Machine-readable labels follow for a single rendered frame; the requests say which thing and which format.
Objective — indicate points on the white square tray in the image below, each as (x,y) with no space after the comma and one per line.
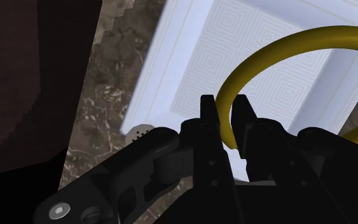
(197,62)

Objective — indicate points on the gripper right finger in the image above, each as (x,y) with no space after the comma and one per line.
(290,167)

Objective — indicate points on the dark robot stand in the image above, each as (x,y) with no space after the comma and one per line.
(26,93)

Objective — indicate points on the small grey perforated round object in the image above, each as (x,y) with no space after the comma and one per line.
(136,131)

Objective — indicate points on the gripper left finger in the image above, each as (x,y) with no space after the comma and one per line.
(141,173)

